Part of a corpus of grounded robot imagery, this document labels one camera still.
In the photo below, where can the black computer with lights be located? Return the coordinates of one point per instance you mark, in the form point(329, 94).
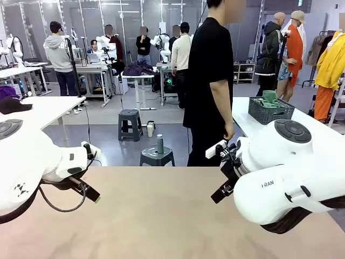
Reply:
point(167, 82)

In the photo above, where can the man in cream sweater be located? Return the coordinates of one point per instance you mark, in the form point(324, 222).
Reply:
point(181, 54)

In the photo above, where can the long white desk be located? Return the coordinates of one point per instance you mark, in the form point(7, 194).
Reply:
point(89, 68)

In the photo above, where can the person's right forearm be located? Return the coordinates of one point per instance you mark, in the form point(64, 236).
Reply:
point(221, 102)

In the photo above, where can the mannequin in yellow garment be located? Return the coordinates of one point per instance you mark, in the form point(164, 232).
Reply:
point(330, 67)

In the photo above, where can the person in dark shirt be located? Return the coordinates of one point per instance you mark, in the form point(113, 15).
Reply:
point(173, 43)

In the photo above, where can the white hanging garment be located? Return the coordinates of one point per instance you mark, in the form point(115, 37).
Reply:
point(303, 40)

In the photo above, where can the low dark grey stool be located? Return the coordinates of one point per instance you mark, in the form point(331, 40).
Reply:
point(151, 156)

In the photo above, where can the purple clothes pile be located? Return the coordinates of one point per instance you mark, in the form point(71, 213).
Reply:
point(137, 68)

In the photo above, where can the grey green bottle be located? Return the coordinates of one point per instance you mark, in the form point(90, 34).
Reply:
point(160, 144)

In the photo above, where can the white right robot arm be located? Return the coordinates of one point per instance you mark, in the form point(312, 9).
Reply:
point(283, 162)

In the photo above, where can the purple cloth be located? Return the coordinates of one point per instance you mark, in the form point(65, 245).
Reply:
point(8, 92)

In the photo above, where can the dark grey plastic basket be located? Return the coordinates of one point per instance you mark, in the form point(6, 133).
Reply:
point(269, 114)

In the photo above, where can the black tripod with camera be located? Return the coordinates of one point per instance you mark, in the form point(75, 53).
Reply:
point(282, 54)

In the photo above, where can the shoe rack with shoes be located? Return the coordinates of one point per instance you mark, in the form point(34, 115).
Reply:
point(244, 73)

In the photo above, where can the man in grey hoodie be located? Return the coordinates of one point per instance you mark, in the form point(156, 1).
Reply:
point(58, 54)

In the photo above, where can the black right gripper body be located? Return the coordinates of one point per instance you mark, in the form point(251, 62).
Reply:
point(233, 171)

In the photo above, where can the tall dark grey stool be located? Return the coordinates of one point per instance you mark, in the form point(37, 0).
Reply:
point(130, 114)

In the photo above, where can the person's right hand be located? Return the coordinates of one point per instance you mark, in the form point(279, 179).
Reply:
point(229, 132)

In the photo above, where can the seated man at desk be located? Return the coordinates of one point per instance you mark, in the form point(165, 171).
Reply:
point(93, 46)

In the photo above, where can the clothes rack with coats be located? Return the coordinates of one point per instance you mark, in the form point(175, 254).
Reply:
point(315, 51)

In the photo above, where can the black tripod stand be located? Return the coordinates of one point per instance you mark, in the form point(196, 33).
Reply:
point(73, 67)

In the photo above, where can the person in black t-shirt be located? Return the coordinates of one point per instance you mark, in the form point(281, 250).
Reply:
point(207, 67)

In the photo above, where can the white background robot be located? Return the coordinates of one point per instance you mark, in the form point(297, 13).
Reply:
point(103, 40)
point(163, 51)
point(17, 51)

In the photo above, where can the person in maroon top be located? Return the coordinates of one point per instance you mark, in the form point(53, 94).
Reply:
point(117, 48)

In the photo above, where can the black cap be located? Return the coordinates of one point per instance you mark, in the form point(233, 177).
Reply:
point(13, 105)

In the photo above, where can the small white desk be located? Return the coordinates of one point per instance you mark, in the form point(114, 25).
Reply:
point(137, 76)

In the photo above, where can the open laptop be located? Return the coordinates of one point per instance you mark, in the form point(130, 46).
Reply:
point(94, 58)

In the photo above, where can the mannequin in dark jacket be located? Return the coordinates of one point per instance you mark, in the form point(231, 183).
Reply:
point(269, 48)

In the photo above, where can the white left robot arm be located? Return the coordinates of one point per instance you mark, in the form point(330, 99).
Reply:
point(27, 162)

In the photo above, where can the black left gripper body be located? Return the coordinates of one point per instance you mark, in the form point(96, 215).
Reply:
point(71, 183)

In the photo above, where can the white tumbler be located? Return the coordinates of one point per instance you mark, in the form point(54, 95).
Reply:
point(150, 131)

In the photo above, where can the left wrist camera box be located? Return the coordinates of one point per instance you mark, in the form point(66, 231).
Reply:
point(97, 153)

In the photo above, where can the person in black sweater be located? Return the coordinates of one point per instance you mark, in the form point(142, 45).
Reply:
point(143, 46)

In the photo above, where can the white table with rounded corner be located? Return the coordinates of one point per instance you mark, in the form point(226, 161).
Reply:
point(54, 108)
point(242, 118)

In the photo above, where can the mannequin in orange garment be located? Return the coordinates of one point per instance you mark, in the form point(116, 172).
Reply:
point(295, 48)

